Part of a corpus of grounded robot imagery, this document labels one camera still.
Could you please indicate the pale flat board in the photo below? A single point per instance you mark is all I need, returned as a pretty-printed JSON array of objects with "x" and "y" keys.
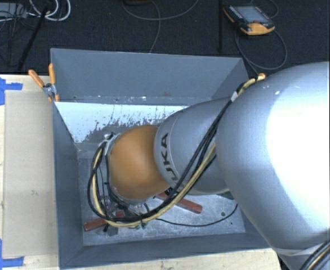
[{"x": 30, "y": 164}]

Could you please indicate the grey metal bin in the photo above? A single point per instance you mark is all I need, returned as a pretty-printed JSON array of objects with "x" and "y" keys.
[{"x": 142, "y": 74}]

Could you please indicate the red-brown flat block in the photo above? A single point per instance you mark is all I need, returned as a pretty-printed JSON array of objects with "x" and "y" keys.
[
  {"x": 95, "y": 224},
  {"x": 191, "y": 206}
]

